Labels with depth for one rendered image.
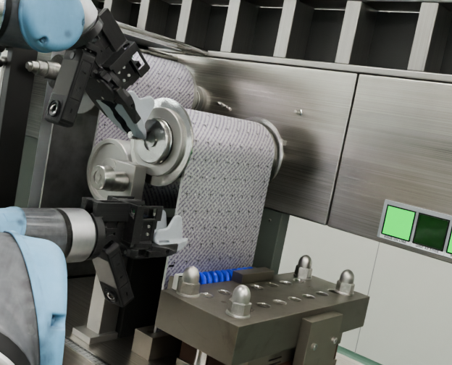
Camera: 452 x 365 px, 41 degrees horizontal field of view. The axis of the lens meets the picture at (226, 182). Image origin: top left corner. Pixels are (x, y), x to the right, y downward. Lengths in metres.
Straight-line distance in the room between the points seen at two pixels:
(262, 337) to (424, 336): 2.80
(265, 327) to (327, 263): 2.99
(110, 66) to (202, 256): 0.37
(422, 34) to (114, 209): 0.63
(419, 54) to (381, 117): 0.13
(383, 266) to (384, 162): 2.61
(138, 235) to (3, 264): 0.50
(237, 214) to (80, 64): 0.40
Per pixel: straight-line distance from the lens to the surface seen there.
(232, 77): 1.35
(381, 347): 3.80
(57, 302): 0.40
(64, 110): 0.89
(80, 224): 0.83
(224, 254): 1.11
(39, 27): 0.67
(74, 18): 0.69
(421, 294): 3.64
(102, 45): 0.93
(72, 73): 0.90
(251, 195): 1.12
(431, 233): 1.09
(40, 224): 0.79
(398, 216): 1.11
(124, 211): 0.89
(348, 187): 1.16
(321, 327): 1.01
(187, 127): 0.97
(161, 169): 0.99
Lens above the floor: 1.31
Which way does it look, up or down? 6 degrees down
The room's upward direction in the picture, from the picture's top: 11 degrees clockwise
